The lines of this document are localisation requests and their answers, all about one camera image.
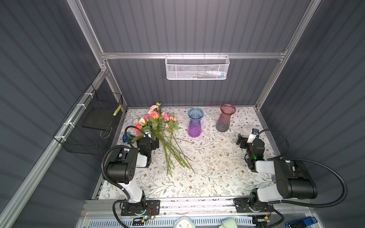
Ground floral patterned table mat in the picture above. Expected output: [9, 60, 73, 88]
[134, 107, 273, 198]

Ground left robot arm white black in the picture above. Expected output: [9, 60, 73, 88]
[101, 137, 159, 210]

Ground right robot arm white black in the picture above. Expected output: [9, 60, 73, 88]
[236, 134, 317, 206]

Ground yellow green marker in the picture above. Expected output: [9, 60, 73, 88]
[113, 105, 122, 116]

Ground blue purple glass vase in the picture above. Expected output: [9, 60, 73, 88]
[187, 108, 204, 138]

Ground blue artificial flower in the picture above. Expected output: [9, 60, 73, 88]
[122, 133, 130, 143]

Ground black wire basket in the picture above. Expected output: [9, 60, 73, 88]
[54, 86, 123, 155]

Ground white wire mesh basket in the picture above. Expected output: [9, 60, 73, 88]
[164, 54, 230, 80]

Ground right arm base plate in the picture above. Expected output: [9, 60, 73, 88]
[233, 197, 274, 214]

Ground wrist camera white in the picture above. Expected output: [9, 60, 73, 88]
[144, 129, 151, 138]
[247, 129, 259, 143]

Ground pink grey glass vase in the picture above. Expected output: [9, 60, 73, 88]
[216, 104, 236, 133]

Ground bunch of artificial flowers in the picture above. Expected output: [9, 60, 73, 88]
[125, 103, 196, 176]

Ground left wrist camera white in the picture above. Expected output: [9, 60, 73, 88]
[144, 129, 151, 138]

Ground blue device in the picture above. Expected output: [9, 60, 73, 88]
[285, 217, 318, 228]

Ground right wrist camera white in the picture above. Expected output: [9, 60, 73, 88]
[247, 129, 259, 143]

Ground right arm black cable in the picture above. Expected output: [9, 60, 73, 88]
[256, 129, 348, 208]

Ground white vented rail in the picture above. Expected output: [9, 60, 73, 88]
[85, 215, 257, 228]

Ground markers in white basket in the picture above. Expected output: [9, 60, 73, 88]
[185, 70, 227, 79]

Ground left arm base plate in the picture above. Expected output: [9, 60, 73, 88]
[121, 200, 161, 216]

